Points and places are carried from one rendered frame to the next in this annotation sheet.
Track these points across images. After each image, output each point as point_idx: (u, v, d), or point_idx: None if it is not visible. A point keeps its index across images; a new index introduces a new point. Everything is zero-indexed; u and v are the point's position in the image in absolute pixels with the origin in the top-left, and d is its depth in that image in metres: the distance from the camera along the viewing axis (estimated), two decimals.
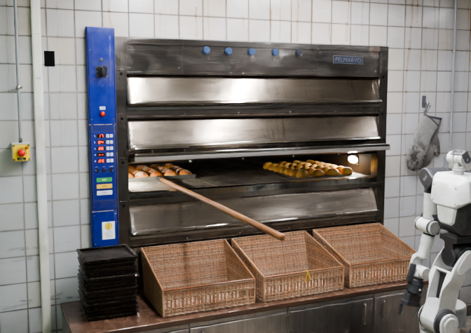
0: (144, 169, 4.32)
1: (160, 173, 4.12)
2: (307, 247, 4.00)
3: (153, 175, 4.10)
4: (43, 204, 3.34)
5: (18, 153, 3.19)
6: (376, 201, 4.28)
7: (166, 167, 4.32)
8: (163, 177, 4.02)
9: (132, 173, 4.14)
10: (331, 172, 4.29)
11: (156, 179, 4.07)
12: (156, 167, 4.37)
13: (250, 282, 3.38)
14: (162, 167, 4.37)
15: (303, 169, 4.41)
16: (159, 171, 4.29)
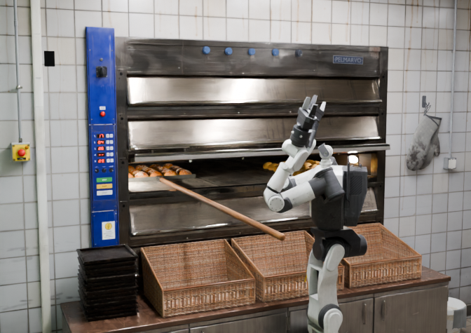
0: (144, 169, 4.32)
1: (160, 173, 4.12)
2: (307, 247, 4.00)
3: (153, 175, 4.10)
4: (43, 204, 3.34)
5: (18, 153, 3.19)
6: (376, 201, 4.28)
7: (166, 167, 4.32)
8: (163, 177, 4.02)
9: (132, 173, 4.14)
10: None
11: (156, 179, 4.07)
12: (156, 167, 4.37)
13: (250, 282, 3.38)
14: (162, 167, 4.37)
15: (303, 169, 4.41)
16: (159, 171, 4.29)
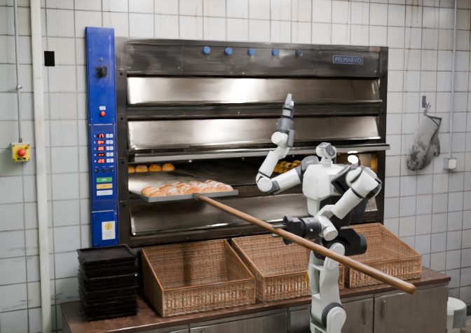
0: (174, 184, 3.63)
1: (197, 190, 3.43)
2: None
3: (189, 192, 3.41)
4: (43, 204, 3.34)
5: (18, 153, 3.19)
6: (376, 201, 4.28)
7: (201, 182, 3.64)
8: (202, 195, 3.33)
9: (164, 190, 3.45)
10: None
11: (193, 198, 3.38)
12: (189, 182, 3.69)
13: (250, 282, 3.38)
14: (196, 181, 3.68)
15: None
16: (193, 186, 3.60)
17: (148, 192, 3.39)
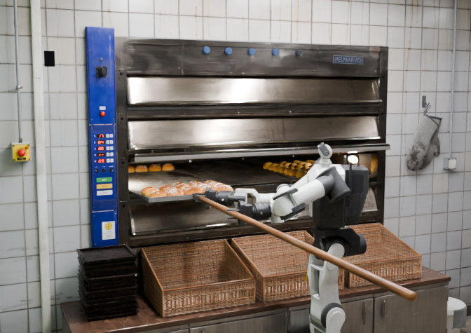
0: (174, 184, 3.63)
1: (197, 190, 3.44)
2: None
3: (189, 193, 3.41)
4: (43, 204, 3.34)
5: (18, 153, 3.19)
6: (376, 201, 4.28)
7: (201, 182, 3.64)
8: (202, 195, 3.33)
9: (164, 190, 3.45)
10: None
11: (193, 198, 3.39)
12: (189, 182, 3.69)
13: (250, 282, 3.38)
14: (196, 181, 3.69)
15: (303, 169, 4.41)
16: (193, 186, 3.60)
17: (148, 192, 3.40)
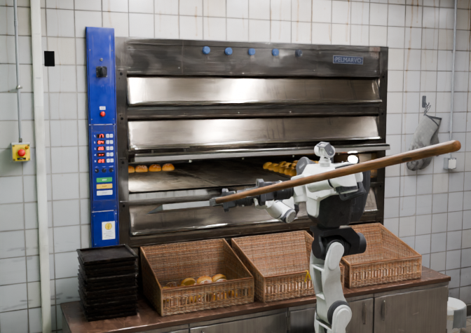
0: (202, 299, 3.31)
1: None
2: (307, 247, 4.00)
3: None
4: (43, 204, 3.34)
5: (18, 153, 3.19)
6: (376, 201, 4.28)
7: (209, 280, 3.63)
8: None
9: (165, 286, 3.56)
10: None
11: (210, 204, 3.15)
12: (214, 294, 3.40)
13: (249, 281, 3.39)
14: (221, 293, 3.40)
15: None
16: None
17: None
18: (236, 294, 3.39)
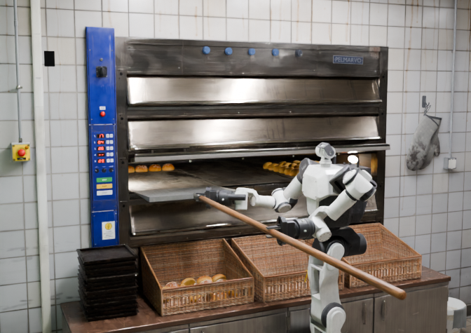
0: (202, 299, 3.31)
1: None
2: None
3: None
4: (43, 204, 3.34)
5: (18, 153, 3.19)
6: (376, 201, 4.28)
7: (209, 280, 3.63)
8: (203, 195, 3.33)
9: (165, 286, 3.56)
10: None
11: (194, 198, 3.38)
12: (214, 294, 3.40)
13: (249, 281, 3.39)
14: (221, 293, 3.40)
15: None
16: None
17: None
18: (236, 294, 3.39)
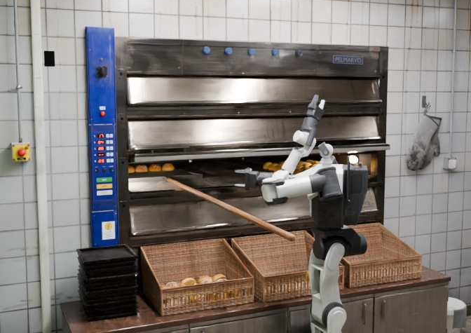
0: (202, 299, 3.31)
1: None
2: (307, 247, 4.00)
3: None
4: (43, 204, 3.34)
5: (18, 153, 3.19)
6: (376, 201, 4.28)
7: (209, 280, 3.63)
8: (170, 177, 4.01)
9: (165, 286, 3.56)
10: None
11: (163, 180, 4.06)
12: (214, 294, 3.40)
13: (249, 281, 3.39)
14: (221, 293, 3.40)
15: (303, 169, 4.41)
16: None
17: None
18: (236, 294, 3.39)
